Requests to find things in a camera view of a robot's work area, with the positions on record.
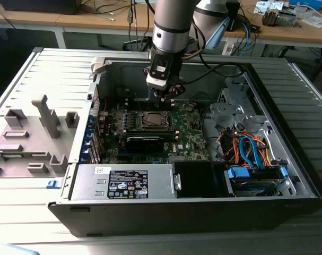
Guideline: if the silver expansion bracket row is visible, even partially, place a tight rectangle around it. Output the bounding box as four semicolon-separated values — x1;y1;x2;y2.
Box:
81;84;103;164

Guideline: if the black RAM slot bank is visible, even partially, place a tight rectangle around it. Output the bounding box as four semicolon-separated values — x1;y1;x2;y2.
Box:
125;98;176;112
125;129;181;142

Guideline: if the black PC case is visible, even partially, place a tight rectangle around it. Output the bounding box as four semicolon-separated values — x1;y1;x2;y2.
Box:
48;57;322;238

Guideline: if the orange wire bundle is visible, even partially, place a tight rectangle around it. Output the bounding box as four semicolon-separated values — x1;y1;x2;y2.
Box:
221;131;274;168

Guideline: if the green motherboard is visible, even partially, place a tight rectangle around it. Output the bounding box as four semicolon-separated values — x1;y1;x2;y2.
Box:
101;102;211;164

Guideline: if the silver metal drive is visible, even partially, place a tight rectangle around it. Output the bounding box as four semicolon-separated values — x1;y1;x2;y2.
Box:
279;9;299;27

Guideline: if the black graphics card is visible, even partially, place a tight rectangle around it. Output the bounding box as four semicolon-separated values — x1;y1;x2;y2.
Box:
125;135;166;154

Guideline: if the grey case release handle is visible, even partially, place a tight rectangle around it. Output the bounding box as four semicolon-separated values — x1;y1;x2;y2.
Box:
90;56;107;74

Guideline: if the blue cardboard box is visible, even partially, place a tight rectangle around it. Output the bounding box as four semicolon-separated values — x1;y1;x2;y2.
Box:
289;0;322;11

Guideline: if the blue wire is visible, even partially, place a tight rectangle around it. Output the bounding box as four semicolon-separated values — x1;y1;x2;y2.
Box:
239;137;265;169

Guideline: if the pale blue blurred object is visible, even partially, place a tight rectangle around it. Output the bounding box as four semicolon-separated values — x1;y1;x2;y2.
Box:
0;243;41;255

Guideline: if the black upright box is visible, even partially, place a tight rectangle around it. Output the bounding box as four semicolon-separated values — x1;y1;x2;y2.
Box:
225;0;241;32

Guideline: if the silver metal drive cage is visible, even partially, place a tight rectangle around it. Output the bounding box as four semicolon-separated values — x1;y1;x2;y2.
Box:
210;73;267;133

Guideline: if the black box on desk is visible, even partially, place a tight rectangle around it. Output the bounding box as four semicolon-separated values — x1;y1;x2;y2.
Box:
0;0;81;15

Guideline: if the hard disk in blue carrier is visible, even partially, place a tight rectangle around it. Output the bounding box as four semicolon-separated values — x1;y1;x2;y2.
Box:
224;164;289;197

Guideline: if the silver CPU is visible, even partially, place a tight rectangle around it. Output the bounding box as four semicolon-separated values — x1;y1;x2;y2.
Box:
147;113;166;127

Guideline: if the grey parts rack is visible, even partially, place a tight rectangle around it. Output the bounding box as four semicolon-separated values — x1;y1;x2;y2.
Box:
0;94;81;179

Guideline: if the silver power supply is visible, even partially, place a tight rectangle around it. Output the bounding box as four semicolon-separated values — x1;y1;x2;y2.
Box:
69;163;182;201

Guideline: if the copper CPU cooler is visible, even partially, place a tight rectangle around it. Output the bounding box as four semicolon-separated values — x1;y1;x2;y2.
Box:
261;7;280;27

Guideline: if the black camera cable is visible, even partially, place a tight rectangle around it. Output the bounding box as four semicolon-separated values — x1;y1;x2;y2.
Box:
181;53;245;82

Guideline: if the green RAM stick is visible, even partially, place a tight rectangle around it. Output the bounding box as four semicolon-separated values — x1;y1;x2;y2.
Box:
3;151;36;159

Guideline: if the CPU socket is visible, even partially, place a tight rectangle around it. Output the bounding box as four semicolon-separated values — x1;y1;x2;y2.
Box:
141;110;175;131

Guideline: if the wooden desk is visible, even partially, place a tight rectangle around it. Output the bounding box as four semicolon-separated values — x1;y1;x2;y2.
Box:
0;0;322;50

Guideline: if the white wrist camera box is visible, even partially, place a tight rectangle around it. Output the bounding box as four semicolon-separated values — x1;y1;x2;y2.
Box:
146;59;169;90

